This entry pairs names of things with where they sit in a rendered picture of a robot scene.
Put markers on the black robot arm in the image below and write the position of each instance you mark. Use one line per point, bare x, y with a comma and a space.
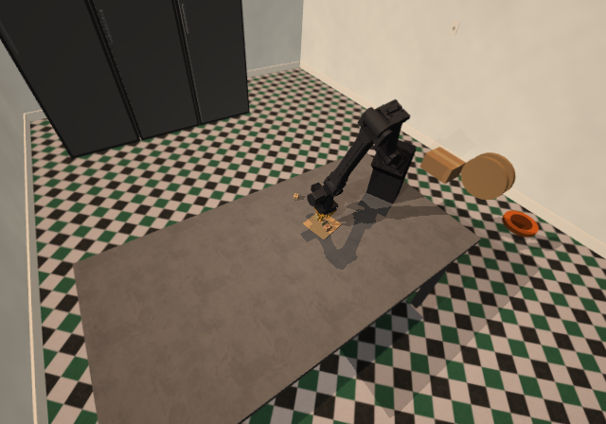
375, 129

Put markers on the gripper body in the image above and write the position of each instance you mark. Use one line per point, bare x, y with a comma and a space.
326, 207

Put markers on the orange square mat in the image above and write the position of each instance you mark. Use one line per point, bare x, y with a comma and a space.
316, 227

